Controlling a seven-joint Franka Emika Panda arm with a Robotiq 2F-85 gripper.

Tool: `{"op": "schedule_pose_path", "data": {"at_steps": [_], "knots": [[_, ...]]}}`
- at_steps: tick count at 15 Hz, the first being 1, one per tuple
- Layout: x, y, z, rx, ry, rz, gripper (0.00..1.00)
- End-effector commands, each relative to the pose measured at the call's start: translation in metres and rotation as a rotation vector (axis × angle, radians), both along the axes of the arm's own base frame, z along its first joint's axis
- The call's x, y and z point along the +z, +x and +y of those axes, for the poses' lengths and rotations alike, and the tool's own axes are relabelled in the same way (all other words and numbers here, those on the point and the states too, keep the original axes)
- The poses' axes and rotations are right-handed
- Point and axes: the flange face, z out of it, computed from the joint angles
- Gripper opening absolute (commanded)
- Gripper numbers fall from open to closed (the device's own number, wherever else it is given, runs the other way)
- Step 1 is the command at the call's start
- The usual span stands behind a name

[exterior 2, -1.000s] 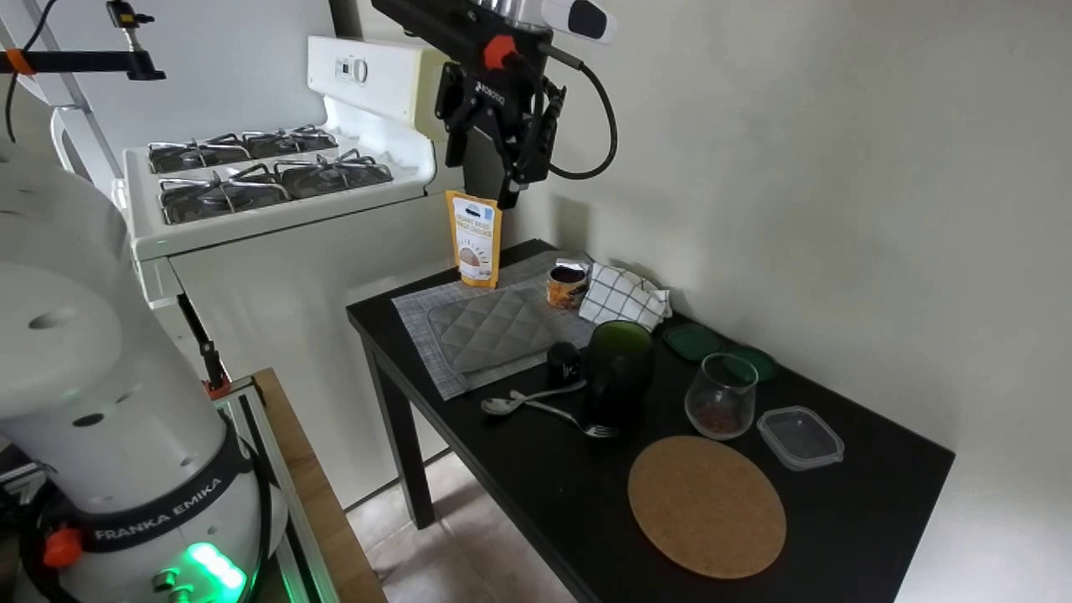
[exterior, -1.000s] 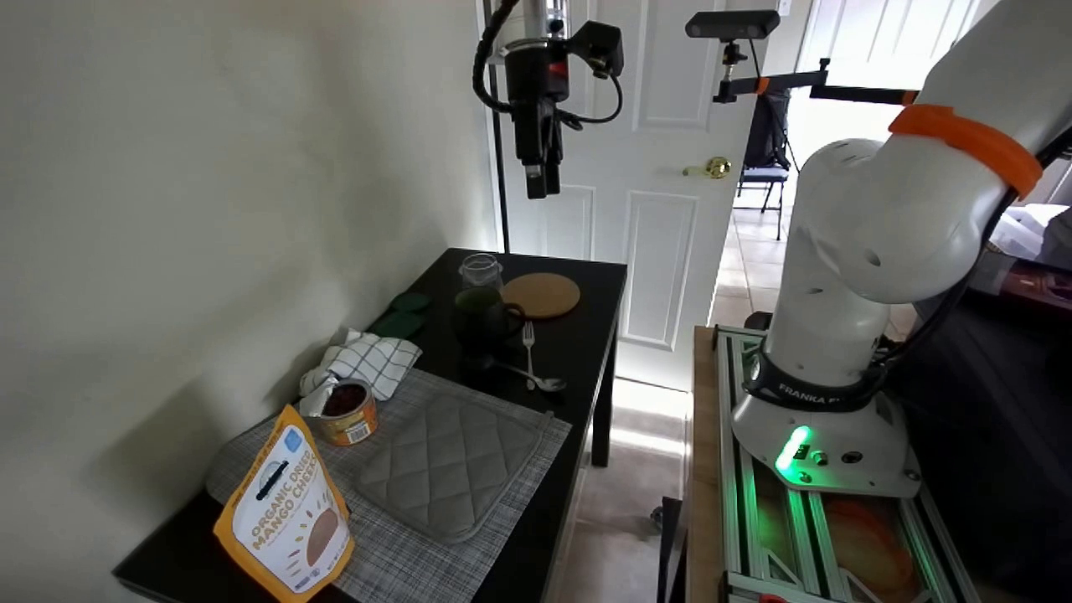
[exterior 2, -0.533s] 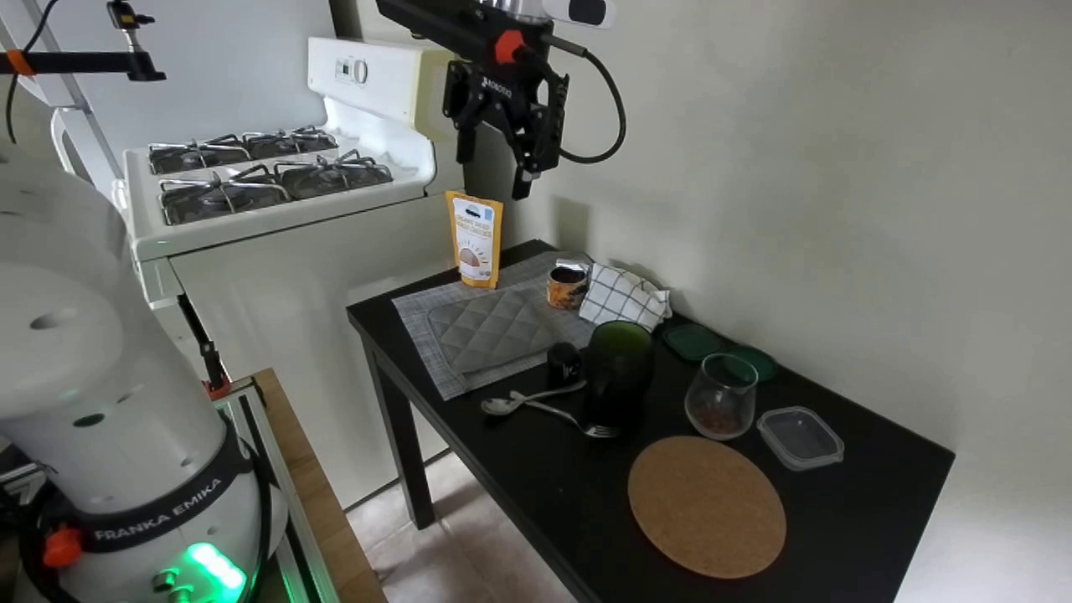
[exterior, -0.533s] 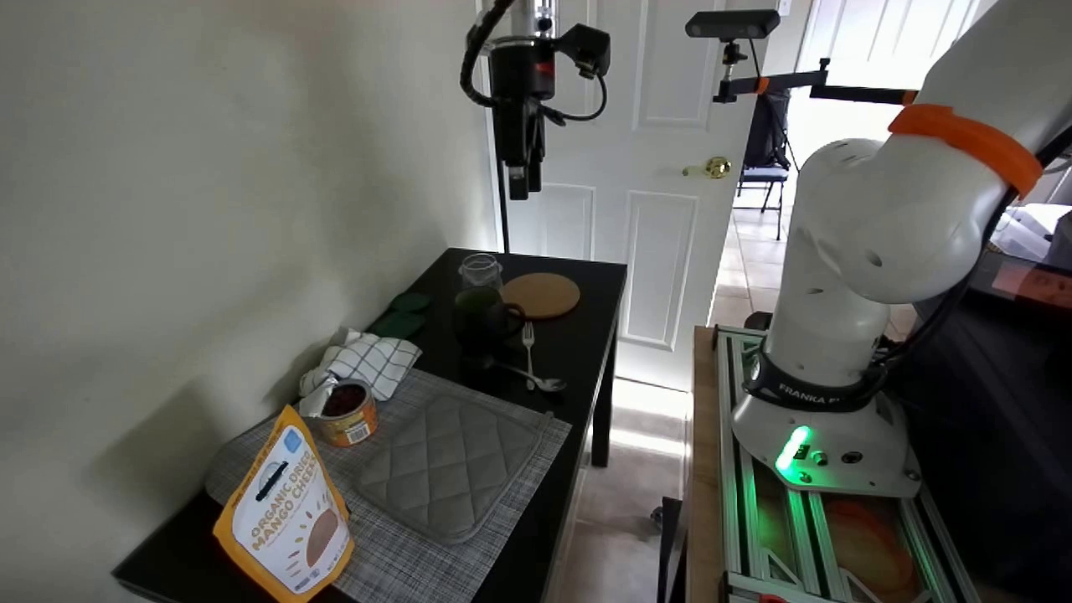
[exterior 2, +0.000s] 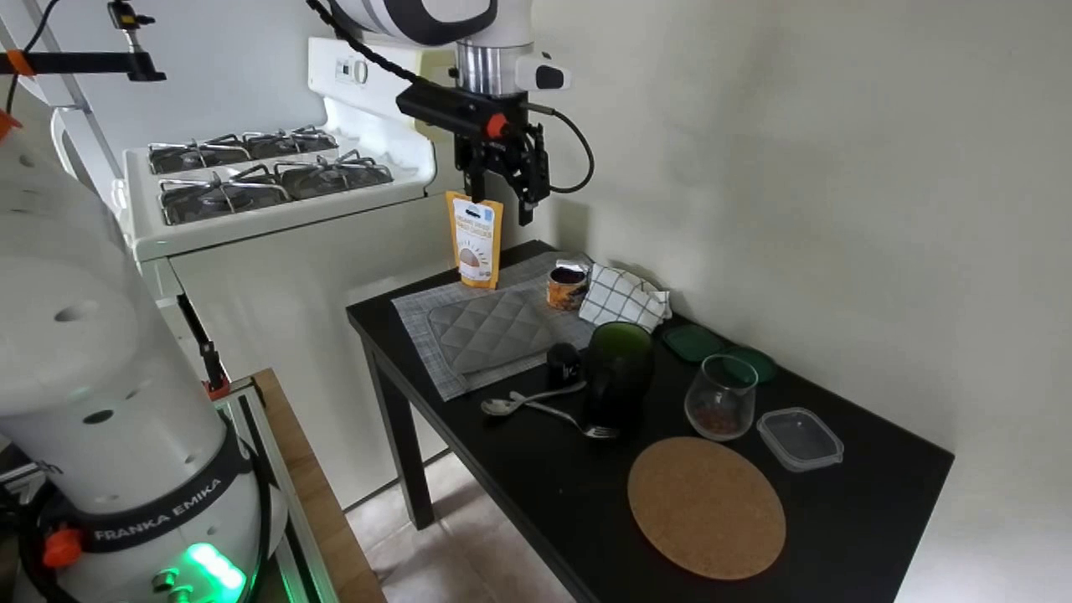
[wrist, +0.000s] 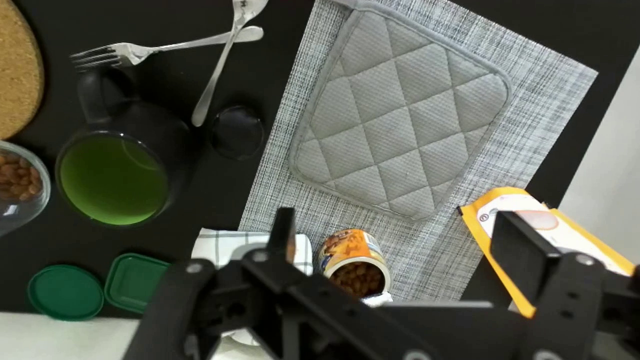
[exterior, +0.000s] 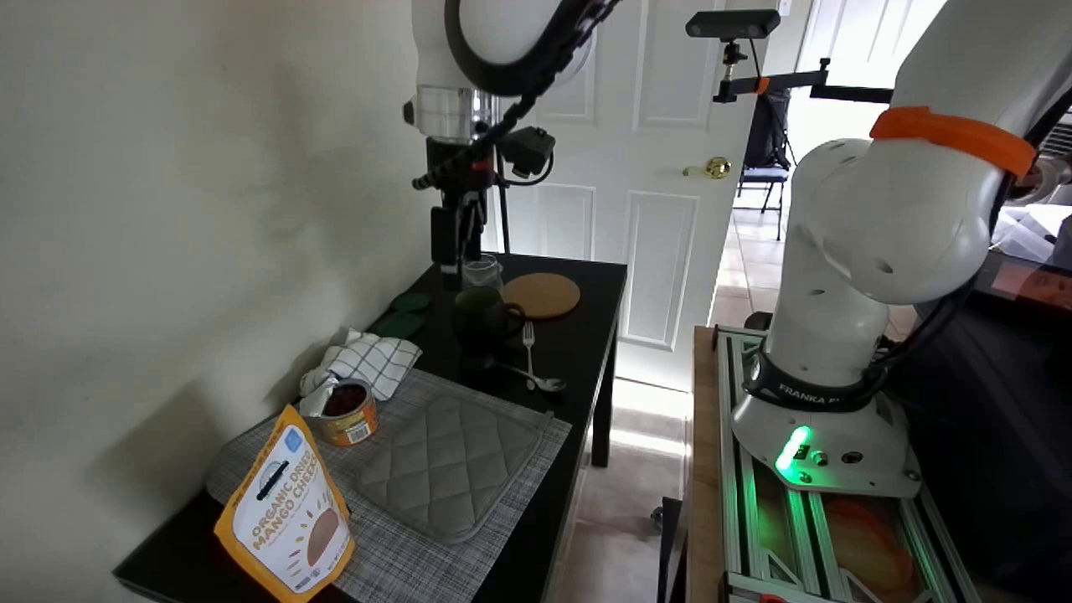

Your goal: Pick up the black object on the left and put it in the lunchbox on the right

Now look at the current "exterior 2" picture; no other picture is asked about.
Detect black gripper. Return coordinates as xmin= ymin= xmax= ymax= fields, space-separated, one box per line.
xmin=395 ymin=76 xmax=554 ymax=218

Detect orange white food package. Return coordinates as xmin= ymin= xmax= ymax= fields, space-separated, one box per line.
xmin=442 ymin=188 xmax=507 ymax=294

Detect round cork mat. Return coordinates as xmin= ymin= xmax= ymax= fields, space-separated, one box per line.
xmin=624 ymin=433 xmax=789 ymax=583

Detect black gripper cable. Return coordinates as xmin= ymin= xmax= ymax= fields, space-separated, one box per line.
xmin=526 ymin=101 xmax=597 ymax=199

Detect orange black bar clamp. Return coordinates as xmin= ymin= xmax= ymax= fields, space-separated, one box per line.
xmin=175 ymin=292 xmax=244 ymax=407

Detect white gas stove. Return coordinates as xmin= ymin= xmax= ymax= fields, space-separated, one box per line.
xmin=46 ymin=35 xmax=464 ymax=512

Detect metal spoon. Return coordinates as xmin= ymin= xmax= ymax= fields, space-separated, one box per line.
xmin=507 ymin=388 xmax=621 ymax=444
xmin=479 ymin=379 xmax=588 ymax=423

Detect clear plastic lunchbox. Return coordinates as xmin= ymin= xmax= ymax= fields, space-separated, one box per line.
xmin=754 ymin=407 xmax=847 ymax=475

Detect wooden board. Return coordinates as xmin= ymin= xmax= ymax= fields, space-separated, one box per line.
xmin=205 ymin=367 xmax=387 ymax=603

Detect black mounting bar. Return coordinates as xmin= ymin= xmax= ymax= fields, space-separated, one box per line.
xmin=0 ymin=44 xmax=171 ymax=88

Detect black table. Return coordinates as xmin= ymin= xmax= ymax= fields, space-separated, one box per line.
xmin=346 ymin=238 xmax=957 ymax=603

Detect orange snack can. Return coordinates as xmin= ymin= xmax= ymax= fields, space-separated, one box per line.
xmin=544 ymin=260 xmax=592 ymax=314

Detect dark mug green inside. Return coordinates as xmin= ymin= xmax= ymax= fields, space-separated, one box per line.
xmin=582 ymin=320 xmax=655 ymax=435

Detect green plastic lid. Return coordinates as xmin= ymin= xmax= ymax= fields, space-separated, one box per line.
xmin=649 ymin=314 xmax=785 ymax=388

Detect clear glass with nuts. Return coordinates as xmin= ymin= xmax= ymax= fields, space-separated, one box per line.
xmin=679 ymin=351 xmax=763 ymax=444

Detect grey quilted pot holder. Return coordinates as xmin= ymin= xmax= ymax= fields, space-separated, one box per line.
xmin=442 ymin=286 xmax=564 ymax=379

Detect grey checked placemat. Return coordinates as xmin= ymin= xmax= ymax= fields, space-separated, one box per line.
xmin=387 ymin=247 xmax=597 ymax=402

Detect small black round object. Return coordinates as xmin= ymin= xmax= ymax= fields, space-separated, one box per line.
xmin=544 ymin=338 xmax=586 ymax=388

